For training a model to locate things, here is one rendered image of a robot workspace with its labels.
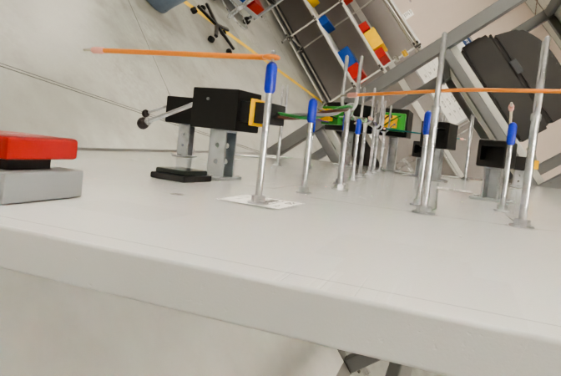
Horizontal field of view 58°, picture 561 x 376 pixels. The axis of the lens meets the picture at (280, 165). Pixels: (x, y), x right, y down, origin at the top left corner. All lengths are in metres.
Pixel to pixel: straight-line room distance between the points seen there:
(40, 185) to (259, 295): 0.16
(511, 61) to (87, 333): 1.20
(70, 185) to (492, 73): 1.29
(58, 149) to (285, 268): 0.17
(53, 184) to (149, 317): 0.55
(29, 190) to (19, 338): 0.40
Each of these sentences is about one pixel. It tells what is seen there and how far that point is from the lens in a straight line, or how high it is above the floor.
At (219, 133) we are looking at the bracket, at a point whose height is 1.13.
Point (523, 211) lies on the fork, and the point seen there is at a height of 1.33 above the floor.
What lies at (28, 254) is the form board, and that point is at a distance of 0.23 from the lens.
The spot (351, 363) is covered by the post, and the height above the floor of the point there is 0.82.
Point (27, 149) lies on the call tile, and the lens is 0.29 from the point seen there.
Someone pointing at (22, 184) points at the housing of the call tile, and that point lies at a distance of 0.29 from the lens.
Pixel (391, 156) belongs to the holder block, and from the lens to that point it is 1.24.
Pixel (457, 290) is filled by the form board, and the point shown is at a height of 1.28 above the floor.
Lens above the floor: 1.31
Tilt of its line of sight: 17 degrees down
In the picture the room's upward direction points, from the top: 58 degrees clockwise
